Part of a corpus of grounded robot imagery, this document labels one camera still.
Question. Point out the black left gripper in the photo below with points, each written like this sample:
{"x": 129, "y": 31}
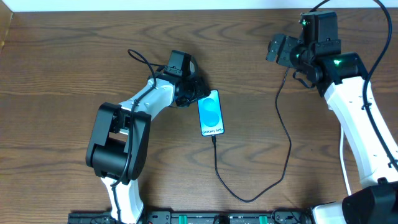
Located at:
{"x": 200, "y": 88}

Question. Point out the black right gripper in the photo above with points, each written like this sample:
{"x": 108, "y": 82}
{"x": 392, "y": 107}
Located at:
{"x": 280, "y": 50}

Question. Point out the blue Galaxy smartphone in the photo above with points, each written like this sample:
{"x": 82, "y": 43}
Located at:
{"x": 210, "y": 115}

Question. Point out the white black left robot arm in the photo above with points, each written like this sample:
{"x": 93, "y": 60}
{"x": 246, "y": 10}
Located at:
{"x": 119, "y": 141}

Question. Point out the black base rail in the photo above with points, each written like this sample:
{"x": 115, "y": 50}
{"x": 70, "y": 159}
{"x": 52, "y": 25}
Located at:
{"x": 165, "y": 217}

